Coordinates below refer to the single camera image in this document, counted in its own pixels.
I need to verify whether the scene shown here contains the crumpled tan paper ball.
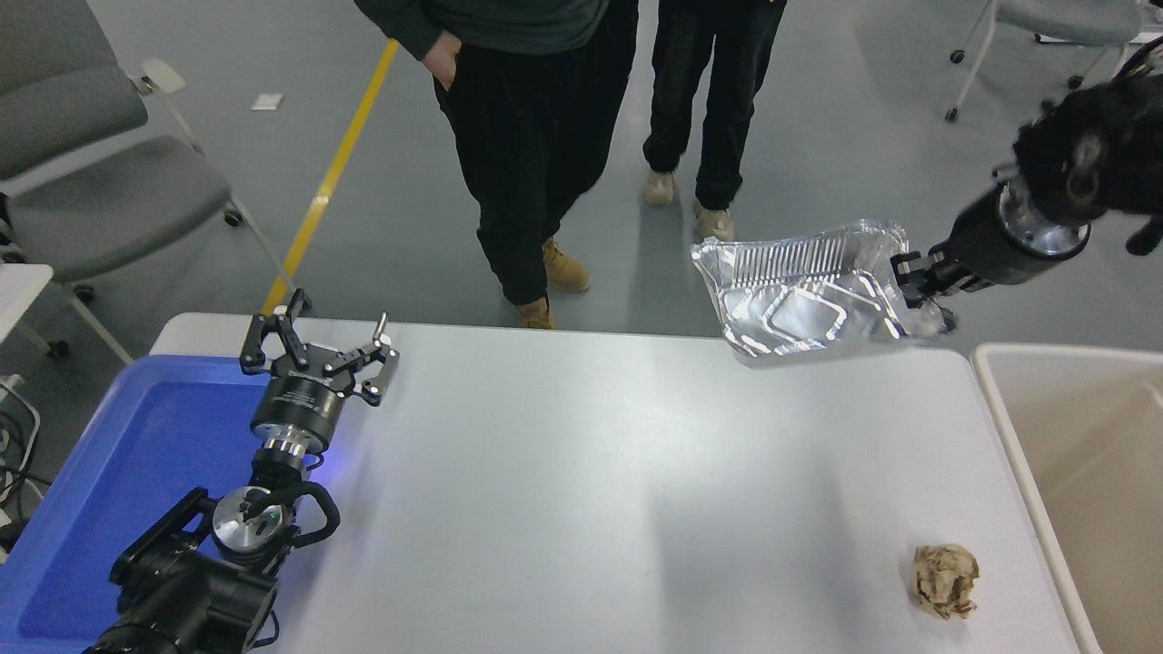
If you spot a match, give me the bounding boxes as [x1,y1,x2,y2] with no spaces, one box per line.
[910,543,980,620]

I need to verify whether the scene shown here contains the grey office chair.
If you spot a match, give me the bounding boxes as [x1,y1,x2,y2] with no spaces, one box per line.
[0,0,315,364]

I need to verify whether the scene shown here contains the black cables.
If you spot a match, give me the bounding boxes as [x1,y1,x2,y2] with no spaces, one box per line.
[0,372,45,546]

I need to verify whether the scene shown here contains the person's hand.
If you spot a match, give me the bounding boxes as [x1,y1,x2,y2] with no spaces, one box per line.
[421,30,461,92]

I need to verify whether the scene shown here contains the blue plastic tray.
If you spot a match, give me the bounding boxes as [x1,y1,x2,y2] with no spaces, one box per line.
[0,354,314,654]

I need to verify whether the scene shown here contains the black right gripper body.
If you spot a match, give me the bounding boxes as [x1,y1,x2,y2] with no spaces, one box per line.
[940,186,1087,288]

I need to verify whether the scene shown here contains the grey chair with white legs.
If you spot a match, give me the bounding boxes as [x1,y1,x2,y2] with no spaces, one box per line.
[943,0,1163,124]

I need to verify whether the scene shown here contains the large pale bin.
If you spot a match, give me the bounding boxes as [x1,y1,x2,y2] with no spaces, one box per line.
[970,342,1163,654]

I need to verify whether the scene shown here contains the white side table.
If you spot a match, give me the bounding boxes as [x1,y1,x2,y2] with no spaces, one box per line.
[0,263,57,348]

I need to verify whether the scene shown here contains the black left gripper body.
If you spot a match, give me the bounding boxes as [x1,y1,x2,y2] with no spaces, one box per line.
[250,360,353,450]

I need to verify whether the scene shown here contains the person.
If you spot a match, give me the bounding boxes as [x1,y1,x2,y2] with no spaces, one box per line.
[353,0,641,331]
[641,0,789,244]

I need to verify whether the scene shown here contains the silver foil tray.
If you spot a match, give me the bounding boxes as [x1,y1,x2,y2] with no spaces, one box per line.
[690,218,948,366]

